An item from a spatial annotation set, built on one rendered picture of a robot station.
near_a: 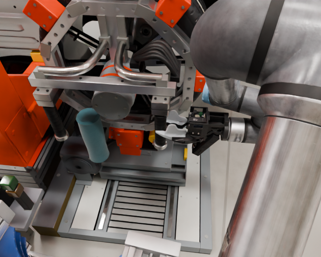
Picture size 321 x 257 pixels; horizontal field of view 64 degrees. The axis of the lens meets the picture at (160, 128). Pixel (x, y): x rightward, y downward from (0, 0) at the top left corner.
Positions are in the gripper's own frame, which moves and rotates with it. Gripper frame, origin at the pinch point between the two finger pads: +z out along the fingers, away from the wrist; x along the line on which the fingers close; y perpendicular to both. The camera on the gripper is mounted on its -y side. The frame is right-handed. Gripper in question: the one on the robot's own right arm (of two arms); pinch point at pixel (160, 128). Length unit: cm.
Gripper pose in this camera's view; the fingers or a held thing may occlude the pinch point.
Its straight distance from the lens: 79.7
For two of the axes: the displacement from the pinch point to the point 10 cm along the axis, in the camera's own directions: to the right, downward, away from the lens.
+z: -9.9, -0.8, 0.7
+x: -1.1, 7.4, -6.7
